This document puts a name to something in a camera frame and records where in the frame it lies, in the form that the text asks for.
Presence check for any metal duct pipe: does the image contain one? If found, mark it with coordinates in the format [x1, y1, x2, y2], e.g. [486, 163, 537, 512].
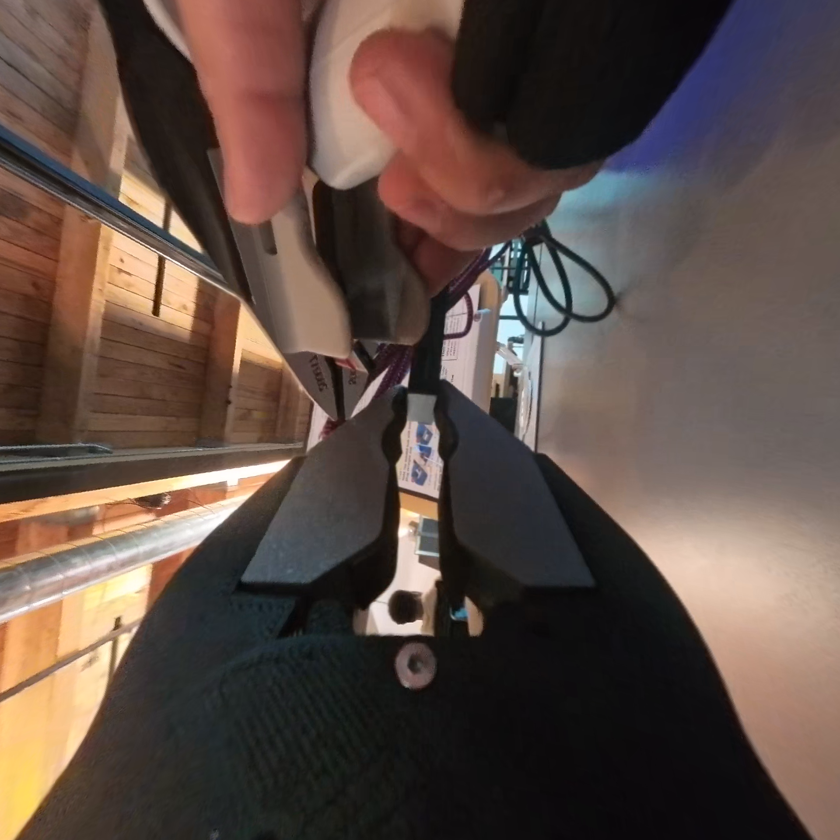
[0, 502, 252, 626]

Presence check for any black ceiling beam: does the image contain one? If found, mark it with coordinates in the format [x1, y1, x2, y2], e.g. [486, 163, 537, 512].
[0, 443, 307, 505]

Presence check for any metal ceiling rail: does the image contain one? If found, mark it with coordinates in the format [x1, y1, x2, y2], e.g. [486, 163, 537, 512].
[0, 125, 248, 307]

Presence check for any black usb hub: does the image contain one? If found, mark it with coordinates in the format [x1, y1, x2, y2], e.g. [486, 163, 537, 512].
[407, 289, 462, 424]

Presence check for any black hub cable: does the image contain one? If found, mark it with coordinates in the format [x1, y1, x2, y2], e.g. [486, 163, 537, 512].
[511, 222, 618, 337]

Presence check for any person's right forearm black sleeve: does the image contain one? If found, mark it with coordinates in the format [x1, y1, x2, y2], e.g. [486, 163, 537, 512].
[451, 0, 731, 170]

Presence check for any person's right hand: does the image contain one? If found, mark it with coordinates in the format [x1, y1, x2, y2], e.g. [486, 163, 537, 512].
[176, 0, 603, 293]

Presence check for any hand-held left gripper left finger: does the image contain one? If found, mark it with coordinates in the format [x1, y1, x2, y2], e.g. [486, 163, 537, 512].
[240, 386, 409, 608]

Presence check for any printed instruction sheet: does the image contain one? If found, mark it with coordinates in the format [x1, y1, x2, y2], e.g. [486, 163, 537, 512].
[308, 308, 483, 498]

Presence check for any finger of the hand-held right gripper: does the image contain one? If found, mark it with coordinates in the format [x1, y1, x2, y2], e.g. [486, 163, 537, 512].
[314, 178, 431, 345]
[230, 167, 357, 357]

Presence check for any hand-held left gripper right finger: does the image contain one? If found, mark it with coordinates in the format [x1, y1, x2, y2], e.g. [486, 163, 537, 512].
[434, 379, 597, 601]

